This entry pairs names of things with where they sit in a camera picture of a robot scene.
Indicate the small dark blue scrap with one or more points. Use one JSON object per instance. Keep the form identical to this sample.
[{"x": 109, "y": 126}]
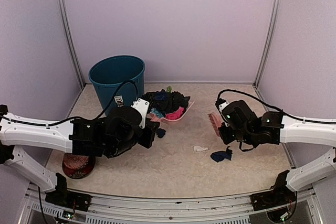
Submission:
[{"x": 160, "y": 132}]

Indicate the black and blue scrap pile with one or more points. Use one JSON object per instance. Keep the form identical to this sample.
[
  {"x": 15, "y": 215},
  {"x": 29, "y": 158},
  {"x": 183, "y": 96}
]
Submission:
[{"x": 166, "y": 102}]

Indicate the dark blue scrap right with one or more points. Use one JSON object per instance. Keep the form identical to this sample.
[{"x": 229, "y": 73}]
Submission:
[{"x": 220, "y": 156}]

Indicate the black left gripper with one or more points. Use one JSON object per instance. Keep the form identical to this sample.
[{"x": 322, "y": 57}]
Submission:
[{"x": 147, "y": 140}]

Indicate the left aluminium frame post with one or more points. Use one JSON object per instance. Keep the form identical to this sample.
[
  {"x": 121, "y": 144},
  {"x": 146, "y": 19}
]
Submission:
[{"x": 70, "y": 44}]

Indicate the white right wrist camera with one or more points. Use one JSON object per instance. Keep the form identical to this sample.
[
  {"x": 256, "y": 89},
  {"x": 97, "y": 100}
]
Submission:
[{"x": 221, "y": 104}]

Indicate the pink scrap near bin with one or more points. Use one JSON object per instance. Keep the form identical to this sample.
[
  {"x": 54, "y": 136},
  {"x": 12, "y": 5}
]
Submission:
[{"x": 176, "y": 114}]

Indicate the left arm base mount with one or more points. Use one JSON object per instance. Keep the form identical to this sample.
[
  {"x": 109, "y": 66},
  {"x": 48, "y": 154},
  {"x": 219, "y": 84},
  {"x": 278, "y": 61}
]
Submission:
[{"x": 63, "y": 197}]

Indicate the pink plastic hand brush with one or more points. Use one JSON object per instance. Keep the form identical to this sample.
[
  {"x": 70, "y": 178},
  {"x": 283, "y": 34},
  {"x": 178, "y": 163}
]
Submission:
[{"x": 216, "y": 122}]

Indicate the front aluminium rail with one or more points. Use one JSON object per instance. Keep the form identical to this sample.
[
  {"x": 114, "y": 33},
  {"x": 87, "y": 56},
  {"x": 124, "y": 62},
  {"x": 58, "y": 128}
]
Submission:
[{"x": 120, "y": 209}]

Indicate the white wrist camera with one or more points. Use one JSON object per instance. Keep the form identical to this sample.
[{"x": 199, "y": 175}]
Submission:
[
  {"x": 221, "y": 104},
  {"x": 142, "y": 107}
]

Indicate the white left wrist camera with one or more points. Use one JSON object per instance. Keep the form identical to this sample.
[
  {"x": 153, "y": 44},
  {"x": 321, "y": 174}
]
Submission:
[{"x": 142, "y": 107}]

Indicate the aluminium frame post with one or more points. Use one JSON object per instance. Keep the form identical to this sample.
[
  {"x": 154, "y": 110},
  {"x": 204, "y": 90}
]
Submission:
[
  {"x": 70, "y": 44},
  {"x": 268, "y": 42}
]

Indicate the pink plastic dustpan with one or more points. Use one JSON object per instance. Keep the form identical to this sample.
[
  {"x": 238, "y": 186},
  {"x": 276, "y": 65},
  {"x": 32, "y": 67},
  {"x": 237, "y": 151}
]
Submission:
[{"x": 154, "y": 118}]

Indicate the small white scrap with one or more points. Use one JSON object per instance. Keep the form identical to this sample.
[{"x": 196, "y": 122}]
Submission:
[{"x": 199, "y": 149}]

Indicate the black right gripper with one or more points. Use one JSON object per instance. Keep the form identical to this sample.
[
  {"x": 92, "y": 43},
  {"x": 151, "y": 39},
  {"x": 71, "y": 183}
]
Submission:
[{"x": 227, "y": 138}]

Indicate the blue plastic waste bin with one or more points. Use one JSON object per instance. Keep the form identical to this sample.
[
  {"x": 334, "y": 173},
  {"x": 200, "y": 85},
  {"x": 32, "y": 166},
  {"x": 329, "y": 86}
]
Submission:
[{"x": 118, "y": 81}]

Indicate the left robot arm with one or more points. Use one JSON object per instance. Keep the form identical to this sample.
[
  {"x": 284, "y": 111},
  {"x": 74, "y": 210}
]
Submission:
[{"x": 109, "y": 136}]

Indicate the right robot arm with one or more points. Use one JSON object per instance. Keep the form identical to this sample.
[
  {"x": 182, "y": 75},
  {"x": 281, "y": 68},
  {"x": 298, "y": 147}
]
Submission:
[{"x": 241, "y": 124}]

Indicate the right aluminium frame post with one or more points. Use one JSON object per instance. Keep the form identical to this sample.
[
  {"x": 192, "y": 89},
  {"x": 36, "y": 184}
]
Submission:
[{"x": 268, "y": 42}]

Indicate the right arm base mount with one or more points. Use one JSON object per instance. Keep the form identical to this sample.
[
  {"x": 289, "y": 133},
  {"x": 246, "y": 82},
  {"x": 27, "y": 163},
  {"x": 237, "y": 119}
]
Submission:
[{"x": 278, "y": 195}]

